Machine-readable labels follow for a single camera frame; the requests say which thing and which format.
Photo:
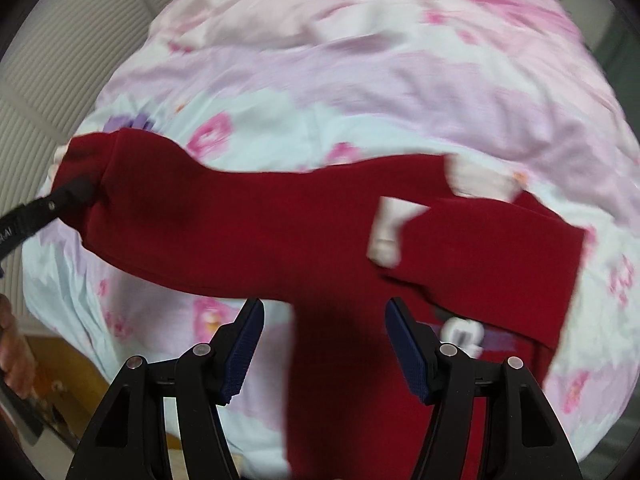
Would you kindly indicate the person's left hand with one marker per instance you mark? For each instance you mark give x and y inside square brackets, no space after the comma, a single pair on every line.
[17,362]

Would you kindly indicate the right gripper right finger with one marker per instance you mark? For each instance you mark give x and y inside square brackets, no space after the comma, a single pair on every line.
[522,437]

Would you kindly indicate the folded purple garment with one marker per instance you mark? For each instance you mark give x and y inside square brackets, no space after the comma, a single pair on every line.
[140,121]

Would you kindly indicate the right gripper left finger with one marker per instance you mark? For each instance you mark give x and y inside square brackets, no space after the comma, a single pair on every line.
[126,437]

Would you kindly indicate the red Mickey Mouse sweater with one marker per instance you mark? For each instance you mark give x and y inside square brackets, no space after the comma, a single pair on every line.
[335,244]

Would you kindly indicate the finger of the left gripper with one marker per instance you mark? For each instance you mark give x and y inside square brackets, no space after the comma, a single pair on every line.
[28,219]

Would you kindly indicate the pink floral duvet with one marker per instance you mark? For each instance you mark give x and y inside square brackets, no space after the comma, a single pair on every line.
[508,86]

